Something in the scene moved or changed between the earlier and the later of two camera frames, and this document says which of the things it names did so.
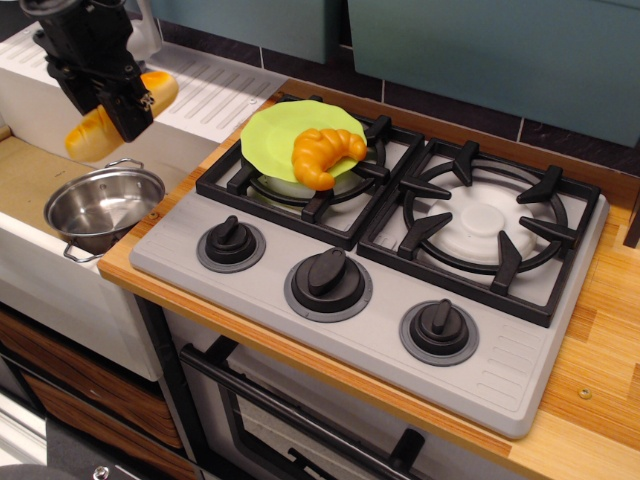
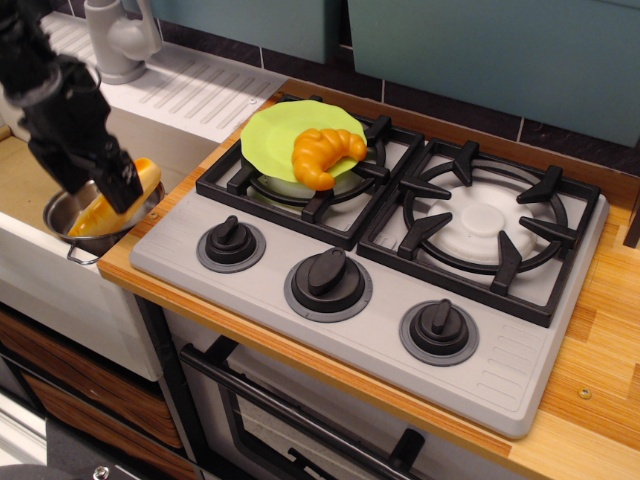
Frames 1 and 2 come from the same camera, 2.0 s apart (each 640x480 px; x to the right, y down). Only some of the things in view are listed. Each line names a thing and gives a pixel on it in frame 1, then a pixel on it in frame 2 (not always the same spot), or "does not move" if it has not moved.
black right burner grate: x=501 y=227 does not move
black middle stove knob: x=328 y=287 does not move
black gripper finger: x=130 y=110 → x=121 y=186
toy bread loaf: x=92 y=138 → x=97 y=214
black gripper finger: x=85 y=92 → x=72 y=175
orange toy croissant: x=314 y=152 does not move
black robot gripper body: x=89 y=48 → x=72 y=117
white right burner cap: x=480 y=213 does not move
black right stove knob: x=439 y=333 does not move
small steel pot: x=89 y=210 does not move
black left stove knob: x=231 y=247 does not move
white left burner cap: x=286 y=187 does not move
